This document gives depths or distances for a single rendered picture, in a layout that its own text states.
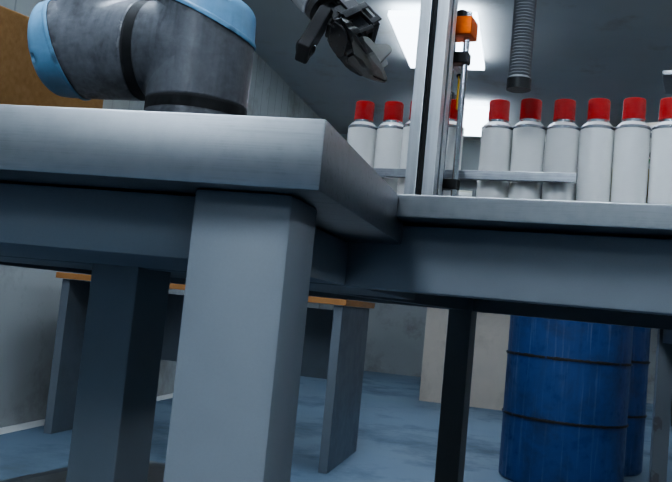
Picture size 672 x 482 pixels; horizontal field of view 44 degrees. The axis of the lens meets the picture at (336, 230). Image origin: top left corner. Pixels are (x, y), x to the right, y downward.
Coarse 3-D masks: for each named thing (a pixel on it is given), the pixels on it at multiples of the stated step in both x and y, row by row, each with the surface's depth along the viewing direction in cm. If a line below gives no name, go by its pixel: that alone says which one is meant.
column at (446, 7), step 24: (432, 0) 125; (456, 0) 127; (432, 24) 126; (432, 48) 125; (432, 72) 124; (432, 96) 123; (432, 120) 123; (408, 144) 124; (432, 144) 122; (408, 168) 123; (432, 168) 122; (408, 192) 123; (432, 192) 122
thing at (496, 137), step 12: (492, 108) 135; (504, 108) 135; (492, 120) 135; (504, 120) 135; (492, 132) 134; (504, 132) 134; (480, 144) 136; (492, 144) 134; (504, 144) 133; (480, 156) 135; (492, 156) 133; (504, 156) 133; (480, 168) 135; (492, 168) 133; (504, 168) 133; (480, 180) 134; (480, 192) 134; (492, 192) 133; (504, 192) 133
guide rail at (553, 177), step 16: (384, 176) 138; (400, 176) 137; (448, 176) 134; (464, 176) 133; (480, 176) 132; (496, 176) 131; (512, 176) 130; (528, 176) 129; (544, 176) 128; (560, 176) 127; (576, 176) 126
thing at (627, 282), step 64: (0, 256) 95; (384, 256) 76; (448, 256) 74; (512, 256) 71; (576, 256) 69; (640, 256) 67; (128, 320) 85; (448, 320) 213; (576, 320) 202; (640, 320) 196; (128, 384) 85; (448, 384) 211; (128, 448) 85; (448, 448) 209
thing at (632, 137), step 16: (624, 112) 127; (640, 112) 126; (624, 128) 126; (640, 128) 125; (624, 144) 125; (640, 144) 125; (624, 160) 125; (640, 160) 124; (624, 176) 125; (640, 176) 124; (624, 192) 124; (640, 192) 124
